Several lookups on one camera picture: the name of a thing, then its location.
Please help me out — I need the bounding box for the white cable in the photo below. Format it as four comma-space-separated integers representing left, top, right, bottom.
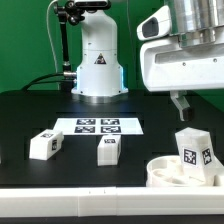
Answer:
46, 0, 60, 74

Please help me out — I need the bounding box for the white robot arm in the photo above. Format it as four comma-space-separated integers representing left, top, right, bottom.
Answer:
73, 0, 224, 121

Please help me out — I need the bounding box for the white front fence bar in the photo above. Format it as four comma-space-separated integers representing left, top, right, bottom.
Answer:
0, 187, 224, 218

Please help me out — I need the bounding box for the white marker sheet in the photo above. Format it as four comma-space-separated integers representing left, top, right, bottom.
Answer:
54, 118, 143, 135

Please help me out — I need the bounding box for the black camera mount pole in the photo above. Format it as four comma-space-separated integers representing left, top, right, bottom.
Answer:
54, 0, 84, 77

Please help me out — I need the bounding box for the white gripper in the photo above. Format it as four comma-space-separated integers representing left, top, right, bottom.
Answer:
137, 4, 224, 121

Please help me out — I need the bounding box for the black cable bundle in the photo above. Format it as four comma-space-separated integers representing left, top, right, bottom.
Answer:
21, 70, 78, 92

